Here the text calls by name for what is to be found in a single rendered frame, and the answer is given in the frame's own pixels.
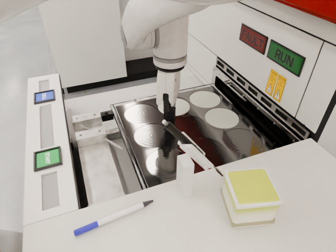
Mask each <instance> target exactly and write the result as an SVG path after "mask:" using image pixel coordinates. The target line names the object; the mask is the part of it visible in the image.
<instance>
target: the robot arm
mask: <svg viewBox="0 0 336 252"><path fill-rule="evenodd" d="M47 1H49V0H0V24H1V23H3V22H5V21H7V20H9V19H11V18H13V17H15V16H17V15H19V14H21V13H23V12H25V11H27V10H29V9H31V8H33V7H35V6H38V5H40V4H42V3H44V2H47ZM239 1H242V0H129V2H128V4H127V6H126V8H125V11H124V14H123V18H122V22H121V29H120V33H121V39H122V41H123V43H124V45H125V46H126V47H127V48H128V49H130V50H133V51H141V50H147V49H153V63H154V65H155V67H156V69H157V70H158V71H157V82H156V104H157V105H161V103H162V101H163V116H164V120H170V121H174V120H175V117H176V107H175V105H176V100H177V97H178V94H179V90H180V82H181V70H182V69H184V67H185V65H186V63H187V50H188V29H189V15H192V14H195V13H198V12H200V11H202V10H204V9H206V8H208V7H209V6H210V5H222V4H227V3H233V2H239Z"/></svg>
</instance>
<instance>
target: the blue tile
mask: <svg viewBox="0 0 336 252"><path fill-rule="evenodd" d="M53 98H54V96H53V91H49V92H44V93H38V94H36V102H38V101H44V100H49V99H53Z"/></svg>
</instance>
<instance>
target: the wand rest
mask: <svg viewBox="0 0 336 252"><path fill-rule="evenodd" d="M182 133H183V134H184V135H185V136H186V137H187V138H188V139H189V140H190V141H191V142H192V143H193V144H194V145H196V146H197V147H198V148H199V149H200V150H201V151H202V152H203V154H202V153H201V152H200V151H199V150H198V149H197V148H196V147H195V146H193V145H192V144H182V143H181V142H180V141H178V143H177V144H178V145H179V146H180V148H181V149H182V150H183V151H184V152H185V154H181V155H178V156H177V166H176V188H177V190H178V192H179V194H180V196H181V198H185V197H188V196H191V195H192V189H193V178H194V168H195V164H194V162H193V161H192V159H193V160H194V161H196V162H197V163H198V164H199V165H200V166H201V167H202V168H203V169H204V170H205V171H206V170H207V169H209V168H214V165H213V164H212V163H211V162H210V161H209V160H208V159H207V158H206V157H205V154H206V153H205V152H204V151H203V150H202V149H201V148H200V147H199V146H198V145H197V144H196V143H195V142H194V141H193V140H192V139H191V138H190V137H188V136H187V135H186V134H185V133H184V132H182ZM190 157H191V158H192V159H191V158H190Z"/></svg>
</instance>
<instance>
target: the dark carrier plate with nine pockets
mask: <svg viewBox="0 0 336 252"><path fill-rule="evenodd" d="M199 91H208V92H212V93H215V94H216V95H218V96H219V98H220V103H219V104H218V105H217V106H214V107H210V108H204V107H198V106H196V105H194V104H192V103H191V101H190V96H191V95H192V94H193V93H195V92H199ZM177 98H178V99H182V100H185V101H186V102H188V104H189V106H190V108H189V111H188V112H187V113H185V114H182V115H178V116H175V119H174V120H166V121H170V122H171V123H172V124H173V125H174V126H175V127H176V128H177V129H178V130H180V131H181V132H184V133H185V134H186V135H187V136H188V137H189V138H191V139H192V140H193V141H194V142H195V143H196V144H197V145H198V146H199V147H200V148H201V149H202V150H203V151H204V152H205V157H206V158H207V159H208V160H209V161H210V162H211V163H212V164H213V165H214V166H215V167H219V166H222V165H225V164H228V163H232V162H235V161H238V160H241V159H245V158H248V157H251V156H254V155H258V154H261V153H264V152H267V151H270V150H272V149H273V145H272V144H271V143H270V142H269V141H268V140H267V139H266V138H265V137H264V136H263V135H262V134H261V133H260V132H259V131H258V130H257V129H256V128H255V127H254V126H253V125H252V124H251V123H250V122H249V121H248V120H247V119H246V118H245V117H244V116H243V115H242V114H241V113H240V112H239V111H238V110H237V109H236V108H235V107H234V106H233V105H232V104H231V103H230V102H229V101H228V100H227V99H226V98H225V97H224V96H223V95H222V94H221V93H220V92H219V91H218V90H216V89H215V88H214V87H213V86H209V87H204V88H199V89H194V90H190V91H185V92H180V93H178V96H177ZM115 108H116V110H117V113H118V115H119V117H120V120H121V122H122V125H123V127H124V130H125V132H126V134H127V137H128V139H129V142H130V144H131V147H132V149H133V152H134V154H135V156H136V159H137V161H138V164H139V166H140V169H141V171H142V173H143V176H144V178H145V181H146V183H147V186H148V188H151V187H154V186H157V185H161V184H164V183H167V182H170V181H173V180H176V179H177V156H179V155H182V154H186V152H184V151H183V150H182V149H181V148H180V146H179V145H178V141H179V140H178V139H177V138H176V137H174V136H173V135H172V134H171V133H170V132H169V131H168V130H167V129H165V128H164V124H163V123H162V121H163V120H164V114H163V113H162V112H160V111H159V109H158V105H157V98H152V99H147V100H142V101H138V102H133V103H128V104H123V105H119V106H116V107H115ZM216 108H223V109H228V110H231V111H233V112H234V113H236V114H237V116H238V118H239V122H238V124H237V125H236V126H234V127H231V128H217V127H214V126H212V125H210V124H209V123H208V122H207V121H206V119H205V115H206V113H207V112H208V111H209V110H212V109H216ZM190 158H191V157H190ZM191 160H192V161H193V163H194V173H193V174H196V173H199V172H203V171H205V170H204V169H203V167H201V166H200V165H199V164H198V163H197V162H196V161H195V160H193V159H192V158H191Z"/></svg>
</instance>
